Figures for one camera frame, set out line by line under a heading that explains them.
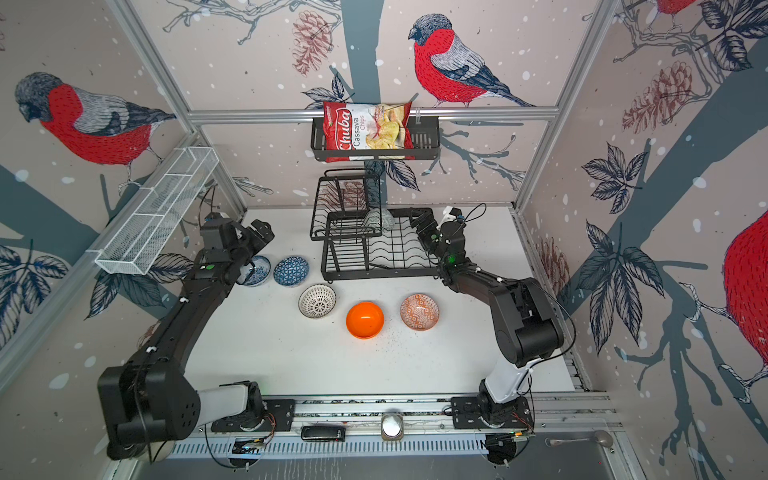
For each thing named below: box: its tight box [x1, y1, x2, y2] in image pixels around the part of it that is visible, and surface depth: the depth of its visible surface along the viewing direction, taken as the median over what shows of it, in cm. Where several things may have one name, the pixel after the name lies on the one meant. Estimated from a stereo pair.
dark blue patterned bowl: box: [273, 256, 310, 287], surface depth 102 cm
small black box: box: [300, 426, 346, 442], surface depth 70 cm
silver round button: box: [381, 413, 404, 441], surface depth 66 cm
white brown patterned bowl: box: [298, 284, 337, 319], surface depth 94 cm
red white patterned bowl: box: [400, 294, 440, 331], surface depth 92 cm
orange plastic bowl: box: [346, 302, 385, 340], surface depth 88 cm
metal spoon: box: [544, 430, 614, 448], surface depth 72 cm
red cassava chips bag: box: [323, 101, 416, 163], surface depth 90 cm
